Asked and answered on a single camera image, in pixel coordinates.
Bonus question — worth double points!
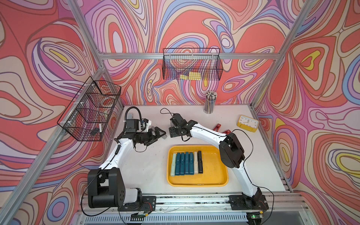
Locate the pencil holder cup with pencils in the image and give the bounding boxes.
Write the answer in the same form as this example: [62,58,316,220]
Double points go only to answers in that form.
[203,91,218,114]

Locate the yellow sticky notes in basket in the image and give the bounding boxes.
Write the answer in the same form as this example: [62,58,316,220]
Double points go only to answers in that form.
[179,72,202,80]

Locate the black wire basket left wall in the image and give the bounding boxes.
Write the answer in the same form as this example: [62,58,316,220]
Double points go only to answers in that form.
[57,77,122,142]

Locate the black pruning pliers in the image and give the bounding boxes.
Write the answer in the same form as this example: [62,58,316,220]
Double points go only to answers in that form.
[197,151,203,174]

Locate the black wire basket back wall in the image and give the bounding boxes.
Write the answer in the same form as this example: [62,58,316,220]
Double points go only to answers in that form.
[162,47,224,81]

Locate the pale green pruning pliers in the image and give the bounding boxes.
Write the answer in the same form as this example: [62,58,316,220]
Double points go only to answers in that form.
[170,153,177,177]

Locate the aluminium front rail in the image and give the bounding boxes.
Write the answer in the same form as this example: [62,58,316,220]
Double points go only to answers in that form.
[74,192,316,225]

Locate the dark teal pruning pliers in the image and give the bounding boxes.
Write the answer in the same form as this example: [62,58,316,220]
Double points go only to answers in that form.
[175,153,181,176]

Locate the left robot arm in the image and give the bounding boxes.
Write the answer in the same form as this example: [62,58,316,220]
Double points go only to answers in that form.
[87,119,166,208]

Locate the yellow plastic storage tray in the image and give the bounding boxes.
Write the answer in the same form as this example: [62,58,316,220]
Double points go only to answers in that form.
[167,145,229,188]

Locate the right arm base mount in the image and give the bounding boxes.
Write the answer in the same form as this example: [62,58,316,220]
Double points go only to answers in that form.
[228,187,269,212]

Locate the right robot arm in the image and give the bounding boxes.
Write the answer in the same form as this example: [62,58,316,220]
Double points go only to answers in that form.
[169,113,262,201]

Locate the yellow alarm clock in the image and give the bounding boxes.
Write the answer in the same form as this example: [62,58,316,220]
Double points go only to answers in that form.
[237,115,259,132]

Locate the beige pruning pliers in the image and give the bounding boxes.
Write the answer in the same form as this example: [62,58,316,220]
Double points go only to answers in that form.
[194,151,199,174]

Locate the black wire basket wall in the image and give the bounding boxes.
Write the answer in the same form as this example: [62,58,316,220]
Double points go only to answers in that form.
[162,47,224,81]
[57,77,122,142]

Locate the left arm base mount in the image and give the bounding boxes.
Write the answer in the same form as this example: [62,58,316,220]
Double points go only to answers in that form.
[118,196,157,213]

